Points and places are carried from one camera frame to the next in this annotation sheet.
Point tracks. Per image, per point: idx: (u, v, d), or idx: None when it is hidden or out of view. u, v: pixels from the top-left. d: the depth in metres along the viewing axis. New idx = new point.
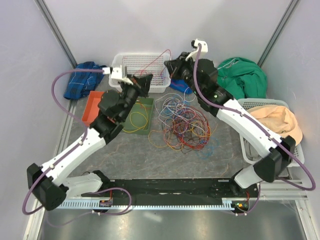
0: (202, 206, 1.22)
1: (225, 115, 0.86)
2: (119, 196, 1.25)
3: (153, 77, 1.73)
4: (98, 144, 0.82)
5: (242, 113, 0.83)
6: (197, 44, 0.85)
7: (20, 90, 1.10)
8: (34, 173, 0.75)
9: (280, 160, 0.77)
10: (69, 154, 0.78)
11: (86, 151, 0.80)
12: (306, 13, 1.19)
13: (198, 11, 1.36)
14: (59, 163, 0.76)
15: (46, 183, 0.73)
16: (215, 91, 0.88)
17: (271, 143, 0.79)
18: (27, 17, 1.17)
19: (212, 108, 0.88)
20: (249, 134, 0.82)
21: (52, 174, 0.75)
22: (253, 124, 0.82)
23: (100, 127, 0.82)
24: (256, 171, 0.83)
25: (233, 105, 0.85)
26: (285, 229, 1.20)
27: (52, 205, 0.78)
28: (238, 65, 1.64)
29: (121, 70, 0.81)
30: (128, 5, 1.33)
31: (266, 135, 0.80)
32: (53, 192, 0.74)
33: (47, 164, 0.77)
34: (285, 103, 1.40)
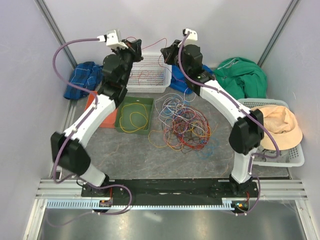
0: (202, 206, 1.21)
1: (205, 93, 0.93)
2: (119, 195, 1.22)
3: (153, 77, 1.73)
4: (110, 109, 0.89)
5: (219, 90, 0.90)
6: (187, 32, 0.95)
7: (20, 90, 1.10)
8: (59, 139, 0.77)
9: (246, 128, 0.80)
10: (87, 117, 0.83)
11: (101, 114, 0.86)
12: (306, 13, 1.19)
13: (198, 11, 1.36)
14: (81, 127, 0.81)
15: (74, 143, 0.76)
16: (200, 73, 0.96)
17: (240, 114, 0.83)
18: (27, 17, 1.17)
19: (195, 87, 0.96)
20: (223, 108, 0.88)
21: (77, 135, 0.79)
22: (227, 99, 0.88)
23: (107, 92, 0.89)
24: (230, 142, 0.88)
25: (213, 84, 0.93)
26: (285, 229, 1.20)
27: (79, 168, 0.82)
28: (238, 65, 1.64)
29: (116, 35, 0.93)
30: (128, 5, 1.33)
31: (236, 107, 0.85)
32: (81, 153, 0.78)
33: (70, 129, 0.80)
34: (285, 103, 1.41)
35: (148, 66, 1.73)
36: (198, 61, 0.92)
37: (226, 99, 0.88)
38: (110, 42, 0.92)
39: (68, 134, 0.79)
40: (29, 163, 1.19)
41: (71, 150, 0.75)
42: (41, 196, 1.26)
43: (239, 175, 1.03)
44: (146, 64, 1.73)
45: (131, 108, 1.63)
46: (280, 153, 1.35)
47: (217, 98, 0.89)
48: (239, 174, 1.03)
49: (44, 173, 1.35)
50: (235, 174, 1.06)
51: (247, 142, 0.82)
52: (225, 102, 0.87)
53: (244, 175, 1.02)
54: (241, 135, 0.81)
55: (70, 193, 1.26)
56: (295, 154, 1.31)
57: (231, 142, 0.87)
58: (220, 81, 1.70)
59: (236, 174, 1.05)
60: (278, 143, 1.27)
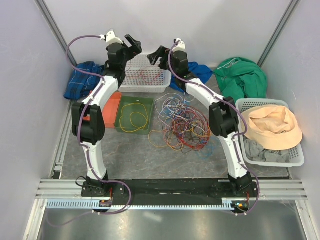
0: (202, 206, 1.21)
1: (189, 88, 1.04)
2: (119, 195, 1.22)
3: (154, 78, 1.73)
4: (114, 87, 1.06)
5: (199, 84, 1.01)
6: (178, 41, 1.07)
7: (20, 90, 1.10)
8: (80, 107, 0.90)
9: (219, 113, 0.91)
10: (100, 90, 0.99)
11: (109, 88, 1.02)
12: (306, 13, 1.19)
13: (198, 12, 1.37)
14: (97, 96, 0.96)
15: (94, 108, 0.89)
16: (186, 74, 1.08)
17: (215, 101, 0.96)
18: (27, 17, 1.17)
19: (183, 86, 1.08)
20: (203, 98, 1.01)
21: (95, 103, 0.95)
22: (205, 90, 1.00)
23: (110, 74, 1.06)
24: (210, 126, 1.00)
25: (196, 80, 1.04)
26: (285, 229, 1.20)
27: (99, 134, 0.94)
28: (238, 65, 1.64)
29: (113, 32, 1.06)
30: (128, 5, 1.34)
31: (211, 95, 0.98)
32: (100, 117, 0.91)
33: (87, 99, 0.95)
34: (285, 103, 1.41)
35: (149, 67, 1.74)
36: (185, 63, 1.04)
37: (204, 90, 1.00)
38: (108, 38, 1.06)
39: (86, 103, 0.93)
40: (29, 163, 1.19)
41: (92, 113, 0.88)
42: (41, 196, 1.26)
43: (232, 167, 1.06)
44: (147, 64, 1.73)
45: (131, 108, 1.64)
46: (280, 152, 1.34)
47: (198, 91, 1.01)
48: (232, 168, 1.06)
49: (44, 172, 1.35)
50: (229, 169, 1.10)
51: (222, 125, 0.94)
52: (204, 93, 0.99)
53: (237, 167, 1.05)
54: (216, 118, 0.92)
55: (70, 193, 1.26)
56: (295, 154, 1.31)
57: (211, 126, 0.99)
58: (221, 81, 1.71)
59: (230, 168, 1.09)
60: (279, 144, 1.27)
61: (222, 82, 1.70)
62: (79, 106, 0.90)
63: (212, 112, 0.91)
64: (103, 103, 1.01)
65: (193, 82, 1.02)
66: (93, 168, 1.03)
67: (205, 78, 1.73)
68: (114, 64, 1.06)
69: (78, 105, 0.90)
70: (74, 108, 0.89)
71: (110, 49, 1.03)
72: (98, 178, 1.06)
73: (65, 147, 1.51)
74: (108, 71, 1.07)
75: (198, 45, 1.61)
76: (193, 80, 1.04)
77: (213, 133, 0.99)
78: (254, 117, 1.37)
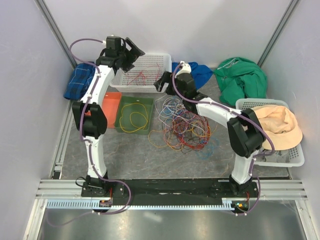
0: (202, 206, 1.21)
1: (200, 109, 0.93)
2: (119, 195, 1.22)
3: (153, 78, 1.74)
4: (111, 75, 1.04)
5: (211, 102, 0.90)
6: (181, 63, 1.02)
7: (20, 90, 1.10)
8: (80, 106, 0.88)
9: (240, 129, 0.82)
10: (97, 84, 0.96)
11: (106, 81, 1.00)
12: (306, 13, 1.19)
13: (198, 12, 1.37)
14: (94, 92, 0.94)
15: (95, 106, 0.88)
16: (195, 95, 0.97)
17: (233, 116, 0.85)
18: (27, 17, 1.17)
19: (193, 108, 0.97)
20: (218, 116, 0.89)
21: (94, 100, 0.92)
22: (219, 108, 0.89)
23: (105, 61, 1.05)
24: (233, 147, 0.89)
25: (207, 99, 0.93)
26: (285, 229, 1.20)
27: (101, 129, 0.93)
28: (238, 65, 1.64)
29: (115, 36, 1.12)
30: (128, 6, 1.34)
31: (227, 111, 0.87)
32: (101, 114, 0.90)
33: (85, 97, 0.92)
34: (285, 103, 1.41)
35: (148, 67, 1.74)
36: (192, 84, 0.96)
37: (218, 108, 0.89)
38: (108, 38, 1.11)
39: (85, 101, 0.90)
40: (29, 162, 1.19)
41: (93, 112, 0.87)
42: (41, 196, 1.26)
43: (239, 175, 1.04)
44: (146, 64, 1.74)
45: (131, 108, 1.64)
46: (280, 152, 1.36)
47: (211, 109, 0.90)
48: (239, 175, 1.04)
49: (44, 172, 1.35)
50: (234, 172, 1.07)
51: (248, 142, 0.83)
52: (218, 110, 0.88)
53: (244, 176, 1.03)
54: (238, 137, 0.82)
55: (70, 193, 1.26)
56: (295, 154, 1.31)
57: (234, 148, 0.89)
58: (221, 81, 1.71)
59: (236, 171, 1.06)
60: (279, 144, 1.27)
61: (222, 82, 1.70)
62: (79, 105, 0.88)
63: (233, 129, 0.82)
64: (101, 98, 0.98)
65: (204, 101, 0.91)
66: (93, 166, 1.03)
67: (205, 78, 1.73)
68: (111, 51, 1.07)
69: (78, 104, 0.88)
70: (74, 107, 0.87)
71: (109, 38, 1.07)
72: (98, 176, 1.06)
73: (65, 147, 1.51)
74: (104, 58, 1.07)
75: (198, 45, 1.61)
76: (203, 100, 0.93)
77: (238, 153, 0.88)
78: None
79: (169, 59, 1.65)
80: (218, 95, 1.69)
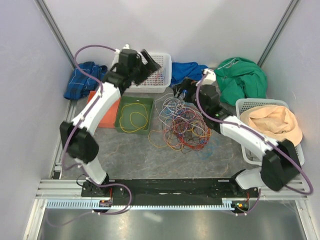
0: (202, 206, 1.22)
1: (226, 129, 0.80)
2: (119, 195, 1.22)
3: (153, 78, 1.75)
4: (115, 97, 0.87)
5: (240, 124, 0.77)
6: (206, 72, 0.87)
7: (20, 90, 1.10)
8: (67, 128, 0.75)
9: (279, 163, 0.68)
10: (94, 107, 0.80)
11: (106, 102, 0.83)
12: (307, 13, 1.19)
13: (198, 12, 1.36)
14: (88, 115, 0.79)
15: (83, 132, 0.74)
16: (218, 111, 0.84)
17: (268, 147, 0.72)
18: (27, 17, 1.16)
19: (215, 126, 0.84)
20: (247, 143, 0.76)
21: (86, 124, 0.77)
22: (250, 132, 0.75)
23: (112, 79, 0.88)
24: (264, 179, 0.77)
25: (233, 119, 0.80)
26: (285, 229, 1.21)
27: (87, 157, 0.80)
28: (238, 65, 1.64)
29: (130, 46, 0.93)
30: (128, 6, 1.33)
31: (262, 138, 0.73)
32: (90, 141, 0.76)
33: (76, 119, 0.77)
34: (285, 103, 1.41)
35: None
36: (217, 100, 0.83)
37: (249, 133, 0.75)
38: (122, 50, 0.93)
39: (75, 124, 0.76)
40: (29, 163, 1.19)
41: (80, 139, 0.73)
42: (41, 196, 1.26)
43: (245, 184, 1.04)
44: None
45: (131, 108, 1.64)
46: None
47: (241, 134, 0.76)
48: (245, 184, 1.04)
49: (44, 172, 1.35)
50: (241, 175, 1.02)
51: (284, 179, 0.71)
52: (248, 136, 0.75)
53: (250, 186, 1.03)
54: (276, 173, 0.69)
55: (70, 193, 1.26)
56: None
57: (267, 182, 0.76)
58: (221, 81, 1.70)
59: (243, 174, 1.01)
60: None
61: (222, 82, 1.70)
62: (67, 127, 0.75)
63: (270, 164, 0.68)
64: (97, 122, 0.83)
65: (231, 121, 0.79)
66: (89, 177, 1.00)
67: None
68: (123, 68, 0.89)
69: (67, 126, 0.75)
70: (61, 129, 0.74)
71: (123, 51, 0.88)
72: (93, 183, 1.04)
73: None
74: (112, 74, 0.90)
75: (198, 45, 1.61)
76: (230, 120, 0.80)
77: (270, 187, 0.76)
78: (254, 116, 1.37)
79: (169, 59, 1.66)
80: None
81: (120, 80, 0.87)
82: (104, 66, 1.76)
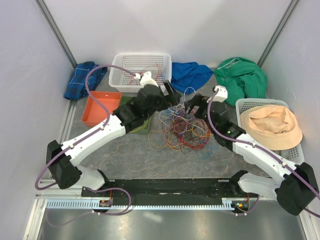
0: (202, 206, 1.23)
1: (238, 148, 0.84)
2: (119, 196, 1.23)
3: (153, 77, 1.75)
4: (118, 133, 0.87)
5: (254, 144, 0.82)
6: (217, 89, 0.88)
7: (20, 90, 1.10)
8: (54, 150, 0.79)
9: (298, 188, 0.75)
10: (90, 137, 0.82)
11: (105, 136, 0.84)
12: (306, 13, 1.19)
13: (198, 12, 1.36)
14: (79, 145, 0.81)
15: (65, 160, 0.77)
16: (229, 127, 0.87)
17: (286, 171, 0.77)
18: (27, 17, 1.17)
19: (227, 142, 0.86)
20: (263, 165, 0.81)
21: (71, 153, 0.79)
22: (266, 154, 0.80)
23: (124, 115, 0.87)
24: (280, 202, 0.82)
25: (246, 137, 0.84)
26: (286, 229, 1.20)
27: (62, 183, 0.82)
28: (238, 65, 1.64)
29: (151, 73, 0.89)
30: (127, 6, 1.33)
31: (279, 162, 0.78)
32: (69, 171, 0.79)
33: (66, 144, 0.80)
34: (285, 103, 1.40)
35: (148, 67, 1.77)
36: (225, 115, 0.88)
37: (265, 155, 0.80)
38: (143, 79, 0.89)
39: (63, 148, 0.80)
40: (29, 162, 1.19)
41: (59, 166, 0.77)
42: (41, 196, 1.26)
43: (249, 187, 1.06)
44: (146, 64, 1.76)
45: None
46: None
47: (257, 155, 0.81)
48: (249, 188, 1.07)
49: None
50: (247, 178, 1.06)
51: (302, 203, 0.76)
52: (265, 158, 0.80)
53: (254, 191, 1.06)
54: (295, 197, 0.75)
55: (70, 193, 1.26)
56: (295, 154, 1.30)
57: (282, 203, 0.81)
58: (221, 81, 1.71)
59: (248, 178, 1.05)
60: (279, 144, 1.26)
61: (222, 82, 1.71)
62: (55, 148, 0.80)
63: (290, 190, 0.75)
64: (88, 152, 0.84)
65: (245, 140, 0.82)
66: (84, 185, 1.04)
67: (205, 78, 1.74)
68: (137, 106, 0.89)
69: (55, 148, 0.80)
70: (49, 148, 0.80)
71: (144, 89, 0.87)
72: (89, 189, 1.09)
73: None
74: (126, 108, 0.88)
75: (198, 45, 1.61)
76: (243, 139, 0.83)
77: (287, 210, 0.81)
78: (253, 116, 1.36)
79: (169, 58, 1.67)
80: None
81: (131, 119, 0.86)
82: (104, 66, 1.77)
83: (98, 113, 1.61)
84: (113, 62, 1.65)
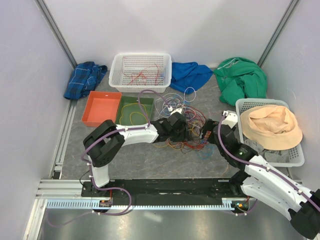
0: (202, 206, 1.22)
1: (251, 170, 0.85)
2: (119, 196, 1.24)
3: (153, 77, 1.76)
4: (152, 137, 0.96)
5: (268, 168, 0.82)
6: (225, 113, 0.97)
7: (20, 90, 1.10)
8: (110, 126, 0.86)
9: (316, 217, 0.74)
10: (138, 129, 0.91)
11: (146, 135, 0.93)
12: (306, 14, 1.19)
13: (198, 12, 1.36)
14: (130, 131, 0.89)
15: (119, 137, 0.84)
16: (240, 148, 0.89)
17: (302, 198, 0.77)
18: (27, 17, 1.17)
19: (239, 164, 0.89)
20: (278, 190, 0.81)
21: (123, 135, 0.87)
22: (280, 179, 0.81)
23: (157, 127, 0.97)
24: (294, 227, 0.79)
25: (259, 160, 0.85)
26: (285, 229, 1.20)
27: (99, 160, 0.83)
28: (238, 65, 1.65)
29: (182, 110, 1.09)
30: (128, 6, 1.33)
31: (295, 189, 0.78)
32: (116, 149, 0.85)
33: (121, 127, 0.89)
34: (285, 103, 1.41)
35: (148, 67, 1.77)
36: (232, 136, 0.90)
37: (280, 180, 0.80)
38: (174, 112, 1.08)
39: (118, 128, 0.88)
40: (29, 163, 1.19)
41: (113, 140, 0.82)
42: (41, 196, 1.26)
43: (252, 188, 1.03)
44: (146, 64, 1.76)
45: (131, 108, 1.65)
46: (280, 152, 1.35)
47: (272, 181, 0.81)
48: (251, 190, 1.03)
49: (44, 173, 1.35)
50: (251, 184, 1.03)
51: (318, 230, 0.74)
52: (279, 183, 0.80)
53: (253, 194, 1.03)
54: (314, 225, 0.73)
55: (70, 193, 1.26)
56: (295, 154, 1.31)
57: (297, 229, 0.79)
58: (221, 81, 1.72)
59: (253, 185, 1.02)
60: (279, 143, 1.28)
61: (222, 82, 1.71)
62: (110, 125, 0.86)
63: (308, 220, 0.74)
64: (129, 141, 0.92)
65: (258, 164, 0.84)
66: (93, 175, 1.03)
67: (205, 78, 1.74)
68: (169, 124, 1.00)
69: (111, 125, 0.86)
70: (106, 123, 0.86)
71: (177, 114, 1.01)
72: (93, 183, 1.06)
73: (65, 147, 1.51)
74: (159, 124, 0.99)
75: (198, 46, 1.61)
76: (257, 162, 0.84)
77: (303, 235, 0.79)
78: (254, 116, 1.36)
79: (169, 58, 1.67)
80: (218, 96, 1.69)
81: (161, 132, 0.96)
82: (104, 66, 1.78)
83: (97, 113, 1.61)
84: (113, 61, 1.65)
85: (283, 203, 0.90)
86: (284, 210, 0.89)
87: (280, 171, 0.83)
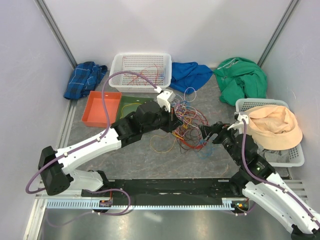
0: (202, 206, 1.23)
1: (266, 188, 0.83)
2: (119, 196, 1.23)
3: (153, 77, 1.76)
4: (114, 147, 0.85)
5: (286, 190, 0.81)
6: (242, 118, 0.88)
7: (20, 89, 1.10)
8: (47, 156, 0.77)
9: None
10: (83, 147, 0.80)
11: (101, 148, 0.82)
12: (306, 14, 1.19)
13: (198, 12, 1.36)
14: (72, 154, 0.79)
15: (56, 169, 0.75)
16: (257, 162, 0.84)
17: (314, 225, 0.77)
18: (27, 17, 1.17)
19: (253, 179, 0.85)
20: (291, 212, 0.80)
21: (63, 161, 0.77)
22: (296, 203, 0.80)
23: (122, 128, 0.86)
24: None
25: (276, 180, 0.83)
26: (285, 229, 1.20)
27: (51, 190, 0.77)
28: (238, 65, 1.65)
29: (170, 94, 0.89)
30: (127, 6, 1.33)
31: (309, 215, 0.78)
32: (60, 179, 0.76)
33: (61, 152, 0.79)
34: (285, 103, 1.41)
35: (148, 67, 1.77)
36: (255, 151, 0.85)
37: (295, 204, 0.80)
38: (161, 96, 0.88)
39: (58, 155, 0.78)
40: (29, 162, 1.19)
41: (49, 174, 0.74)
42: (41, 196, 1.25)
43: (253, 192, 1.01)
44: (146, 64, 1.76)
45: (131, 108, 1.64)
46: (280, 152, 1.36)
47: (286, 202, 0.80)
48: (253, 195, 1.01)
49: None
50: (254, 190, 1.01)
51: None
52: (294, 206, 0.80)
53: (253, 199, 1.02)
54: None
55: (70, 193, 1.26)
56: (295, 154, 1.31)
57: None
58: (221, 81, 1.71)
59: (256, 191, 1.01)
60: (278, 143, 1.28)
61: (222, 82, 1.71)
62: (46, 155, 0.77)
63: None
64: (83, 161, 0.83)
65: (275, 183, 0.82)
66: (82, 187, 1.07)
67: (205, 78, 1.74)
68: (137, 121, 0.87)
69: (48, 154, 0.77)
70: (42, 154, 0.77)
71: (143, 105, 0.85)
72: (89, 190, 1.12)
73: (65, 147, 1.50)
74: (125, 123, 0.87)
75: (198, 45, 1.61)
76: (274, 182, 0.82)
77: None
78: (254, 116, 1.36)
79: (169, 58, 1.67)
80: (218, 96, 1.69)
81: (126, 134, 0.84)
82: (104, 66, 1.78)
83: (97, 113, 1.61)
84: (113, 61, 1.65)
85: (287, 217, 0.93)
86: (287, 224, 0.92)
87: (296, 195, 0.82)
